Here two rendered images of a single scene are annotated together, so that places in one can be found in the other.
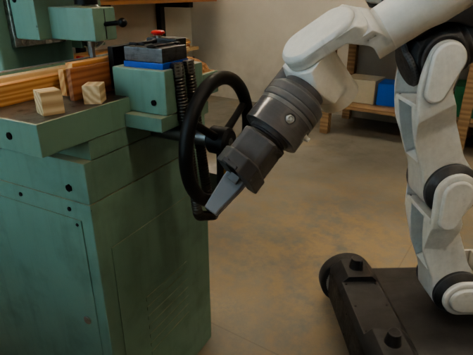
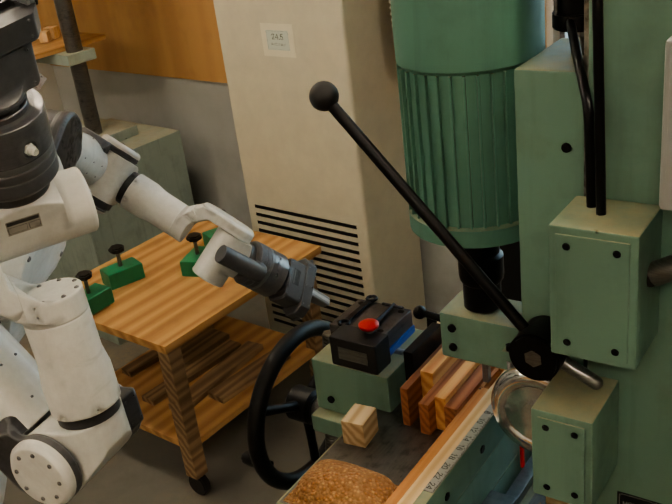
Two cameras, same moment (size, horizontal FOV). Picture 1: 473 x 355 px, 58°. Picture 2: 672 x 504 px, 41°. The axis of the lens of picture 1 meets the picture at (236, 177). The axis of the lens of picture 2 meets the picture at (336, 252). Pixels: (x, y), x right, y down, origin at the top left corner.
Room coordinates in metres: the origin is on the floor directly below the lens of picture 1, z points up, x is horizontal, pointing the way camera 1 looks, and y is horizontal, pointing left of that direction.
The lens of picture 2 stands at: (2.10, 0.31, 1.68)
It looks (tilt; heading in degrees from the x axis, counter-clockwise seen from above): 25 degrees down; 189
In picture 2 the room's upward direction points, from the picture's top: 7 degrees counter-clockwise
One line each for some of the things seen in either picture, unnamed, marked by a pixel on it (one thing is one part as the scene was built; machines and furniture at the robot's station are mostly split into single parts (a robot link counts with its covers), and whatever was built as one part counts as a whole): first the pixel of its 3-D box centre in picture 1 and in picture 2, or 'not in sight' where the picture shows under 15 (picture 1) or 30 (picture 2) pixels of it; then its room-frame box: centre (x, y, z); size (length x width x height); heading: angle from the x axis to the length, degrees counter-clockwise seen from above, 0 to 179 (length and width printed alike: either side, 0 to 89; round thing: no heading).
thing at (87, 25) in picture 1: (83, 26); (497, 337); (1.04, 0.35, 1.03); 0.14 x 0.07 x 0.09; 62
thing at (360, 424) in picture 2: not in sight; (360, 425); (1.09, 0.15, 0.92); 0.04 x 0.03 x 0.04; 158
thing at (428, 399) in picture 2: not in sight; (451, 388); (1.01, 0.28, 0.93); 0.16 x 0.02 x 0.05; 152
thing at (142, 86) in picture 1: (160, 84); (375, 369); (0.94, 0.17, 0.91); 0.15 x 0.14 x 0.09; 152
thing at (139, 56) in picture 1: (160, 50); (367, 330); (0.94, 0.16, 0.99); 0.13 x 0.11 x 0.06; 152
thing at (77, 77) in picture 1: (112, 75); (443, 364); (0.96, 0.27, 0.93); 0.24 x 0.01 x 0.06; 152
